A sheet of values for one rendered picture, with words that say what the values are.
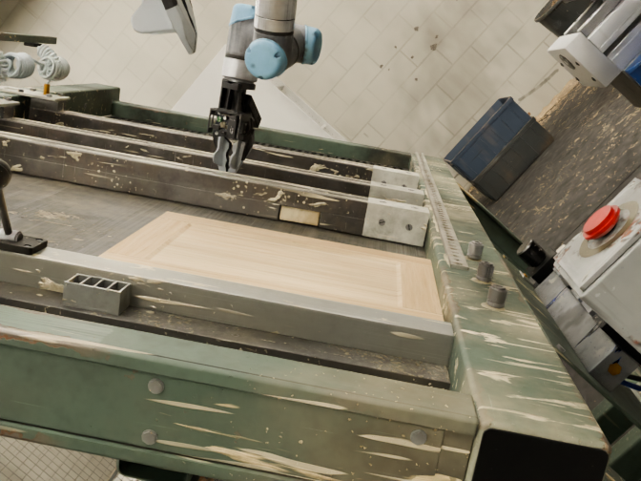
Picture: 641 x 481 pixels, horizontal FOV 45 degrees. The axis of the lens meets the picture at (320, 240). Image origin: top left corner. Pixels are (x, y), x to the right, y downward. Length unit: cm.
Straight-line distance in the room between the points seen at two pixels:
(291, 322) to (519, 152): 461
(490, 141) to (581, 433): 475
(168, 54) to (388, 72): 182
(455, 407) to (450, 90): 578
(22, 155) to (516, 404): 121
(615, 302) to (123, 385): 44
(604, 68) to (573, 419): 67
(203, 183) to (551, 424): 101
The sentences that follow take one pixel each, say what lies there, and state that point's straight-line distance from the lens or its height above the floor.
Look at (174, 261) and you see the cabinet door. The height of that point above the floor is 122.
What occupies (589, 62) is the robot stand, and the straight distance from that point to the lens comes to 129.
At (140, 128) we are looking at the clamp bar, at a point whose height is 157.
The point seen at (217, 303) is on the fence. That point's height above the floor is 114.
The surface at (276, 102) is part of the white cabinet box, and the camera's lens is 506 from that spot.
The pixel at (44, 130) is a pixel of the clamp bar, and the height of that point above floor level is 168.
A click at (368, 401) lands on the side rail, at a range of 71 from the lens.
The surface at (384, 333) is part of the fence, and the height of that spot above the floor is 96.
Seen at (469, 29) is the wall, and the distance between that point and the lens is 646.
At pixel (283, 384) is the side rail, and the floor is 106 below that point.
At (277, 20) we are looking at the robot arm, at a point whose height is 138.
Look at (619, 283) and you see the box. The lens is 69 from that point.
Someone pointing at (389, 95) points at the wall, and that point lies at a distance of 642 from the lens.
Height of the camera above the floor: 118
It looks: 5 degrees down
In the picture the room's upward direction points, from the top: 48 degrees counter-clockwise
